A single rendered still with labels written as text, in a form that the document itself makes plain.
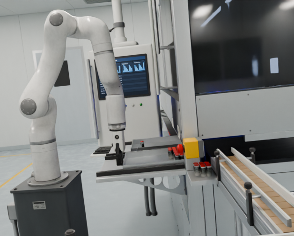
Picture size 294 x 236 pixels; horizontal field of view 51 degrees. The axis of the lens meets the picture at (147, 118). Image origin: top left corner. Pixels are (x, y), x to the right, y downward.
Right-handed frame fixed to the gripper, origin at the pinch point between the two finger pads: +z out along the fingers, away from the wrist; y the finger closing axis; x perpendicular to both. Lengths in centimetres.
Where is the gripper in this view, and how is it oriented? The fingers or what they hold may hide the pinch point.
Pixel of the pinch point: (120, 161)
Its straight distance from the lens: 147.0
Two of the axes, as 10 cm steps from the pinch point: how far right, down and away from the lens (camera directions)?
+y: 0.0, -1.3, 9.9
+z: 0.7, 9.9, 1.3
